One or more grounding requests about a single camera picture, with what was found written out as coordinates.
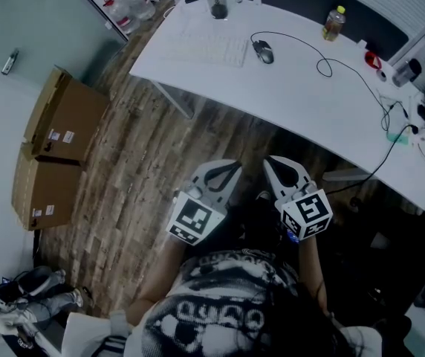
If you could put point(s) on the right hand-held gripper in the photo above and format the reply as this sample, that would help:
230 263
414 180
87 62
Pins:
307 214

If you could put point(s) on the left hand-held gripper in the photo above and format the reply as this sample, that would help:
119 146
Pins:
194 216

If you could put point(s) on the grey black computer mouse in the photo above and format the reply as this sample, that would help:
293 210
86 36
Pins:
263 51

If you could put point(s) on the person's right forearm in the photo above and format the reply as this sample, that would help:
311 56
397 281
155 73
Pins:
311 270

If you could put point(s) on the person's shoe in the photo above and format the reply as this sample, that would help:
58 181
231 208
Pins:
263 195

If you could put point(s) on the person's dark trousers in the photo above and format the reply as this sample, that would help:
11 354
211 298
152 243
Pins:
257 225

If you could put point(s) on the white desk leg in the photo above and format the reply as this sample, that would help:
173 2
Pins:
346 176
177 99

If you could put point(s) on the teal flat pad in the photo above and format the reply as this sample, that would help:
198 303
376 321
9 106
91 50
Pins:
398 138

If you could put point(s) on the black white patterned shirt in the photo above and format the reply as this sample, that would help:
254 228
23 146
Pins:
212 303

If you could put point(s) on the white keyboard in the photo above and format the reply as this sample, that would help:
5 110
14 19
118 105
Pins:
212 45

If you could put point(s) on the small white tape roll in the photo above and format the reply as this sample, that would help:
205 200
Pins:
382 76

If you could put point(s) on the red tape roll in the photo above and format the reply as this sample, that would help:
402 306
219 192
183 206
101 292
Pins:
371 60

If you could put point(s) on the large brown cardboard box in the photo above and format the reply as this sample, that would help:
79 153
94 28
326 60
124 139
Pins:
73 119
45 195

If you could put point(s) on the yellow capped drink bottle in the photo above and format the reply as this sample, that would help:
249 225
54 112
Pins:
334 24

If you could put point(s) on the grey cup with black lid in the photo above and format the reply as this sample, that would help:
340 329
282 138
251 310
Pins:
405 73

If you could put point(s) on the clear jar with black lid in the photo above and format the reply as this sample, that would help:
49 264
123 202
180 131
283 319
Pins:
218 0

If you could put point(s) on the large clear water jug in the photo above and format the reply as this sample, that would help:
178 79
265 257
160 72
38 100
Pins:
121 15
138 0

